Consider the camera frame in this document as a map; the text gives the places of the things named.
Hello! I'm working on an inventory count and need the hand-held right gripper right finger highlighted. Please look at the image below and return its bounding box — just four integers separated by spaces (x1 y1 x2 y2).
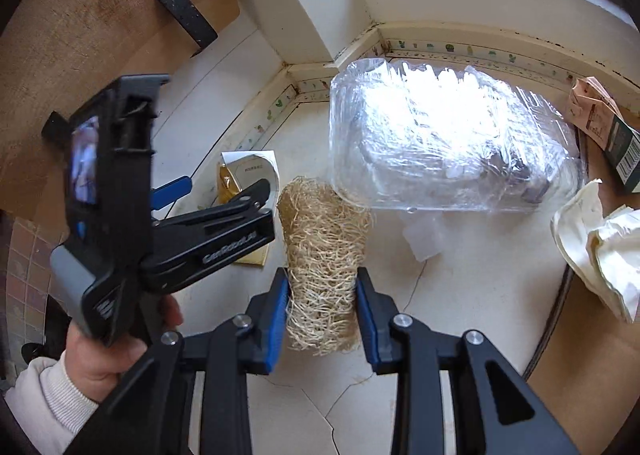
355 267 581 455

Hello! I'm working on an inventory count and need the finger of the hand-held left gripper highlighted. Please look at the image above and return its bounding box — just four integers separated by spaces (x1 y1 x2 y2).
149 176 194 211
150 178 273 242

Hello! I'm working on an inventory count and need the beige green milk carton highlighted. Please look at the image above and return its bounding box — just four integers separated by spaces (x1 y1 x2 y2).
568 78 640 193

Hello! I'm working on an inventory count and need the clear plastic container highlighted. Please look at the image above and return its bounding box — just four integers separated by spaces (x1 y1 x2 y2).
328 58 583 212

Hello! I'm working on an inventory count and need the yellow and white box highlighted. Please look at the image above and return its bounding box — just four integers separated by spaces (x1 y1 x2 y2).
216 150 282 267

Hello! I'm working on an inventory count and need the small clear plastic piece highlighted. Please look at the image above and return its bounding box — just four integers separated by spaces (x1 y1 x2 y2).
402 212 443 261

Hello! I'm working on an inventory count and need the crumpled white paper bag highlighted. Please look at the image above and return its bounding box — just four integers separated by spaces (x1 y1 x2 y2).
550 179 640 323

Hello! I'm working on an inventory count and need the wooden cutting board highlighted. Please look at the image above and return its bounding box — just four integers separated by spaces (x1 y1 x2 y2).
0 0 241 216

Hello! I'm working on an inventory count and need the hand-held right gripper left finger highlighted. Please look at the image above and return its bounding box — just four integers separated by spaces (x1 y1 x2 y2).
65 267 292 455

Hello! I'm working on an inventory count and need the beige loofah sponge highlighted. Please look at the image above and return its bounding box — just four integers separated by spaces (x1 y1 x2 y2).
276 176 373 356

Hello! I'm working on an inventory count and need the brown cardboard sheet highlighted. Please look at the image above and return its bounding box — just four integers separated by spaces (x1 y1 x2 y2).
520 105 640 436

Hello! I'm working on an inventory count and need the white cutting board stand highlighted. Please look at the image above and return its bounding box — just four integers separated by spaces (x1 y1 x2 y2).
42 0 296 216

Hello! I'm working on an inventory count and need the person's left forearm white sleeve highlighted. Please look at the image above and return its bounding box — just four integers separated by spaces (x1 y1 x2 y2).
2 350 99 455

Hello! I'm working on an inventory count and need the person's left hand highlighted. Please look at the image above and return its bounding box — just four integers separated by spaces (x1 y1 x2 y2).
64 292 184 404

